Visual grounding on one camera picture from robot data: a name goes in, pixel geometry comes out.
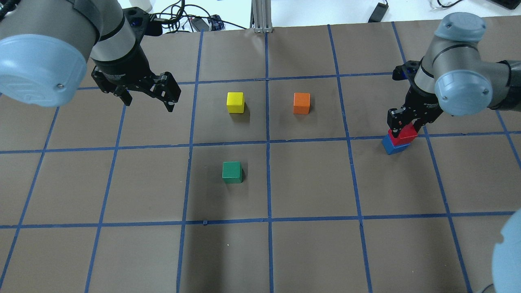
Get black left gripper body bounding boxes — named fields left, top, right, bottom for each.
left=91, top=47, right=157, bottom=93

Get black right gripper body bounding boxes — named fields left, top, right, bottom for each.
left=402, top=87, right=443, bottom=124

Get red wooden block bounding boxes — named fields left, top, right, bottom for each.
left=387, top=124, right=418, bottom=147

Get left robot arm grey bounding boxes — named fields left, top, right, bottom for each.
left=0, top=0, right=181, bottom=112

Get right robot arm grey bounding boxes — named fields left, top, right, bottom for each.
left=387, top=12, right=520, bottom=138

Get blue wooden block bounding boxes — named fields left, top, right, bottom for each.
left=382, top=135, right=411, bottom=155

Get yellow wooden block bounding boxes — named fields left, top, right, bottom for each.
left=226, top=92, right=245, bottom=114

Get orange wooden block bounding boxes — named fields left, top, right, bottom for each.
left=293, top=92, right=311, bottom=115

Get green wooden block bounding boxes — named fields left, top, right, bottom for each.
left=222, top=161, right=243, bottom=184

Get black power adapter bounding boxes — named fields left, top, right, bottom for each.
left=368, top=2, right=389, bottom=23

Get tangled black cables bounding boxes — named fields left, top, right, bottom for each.
left=153, top=0, right=249, bottom=34

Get aluminium frame post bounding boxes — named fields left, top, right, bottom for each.
left=250, top=0, right=272, bottom=33

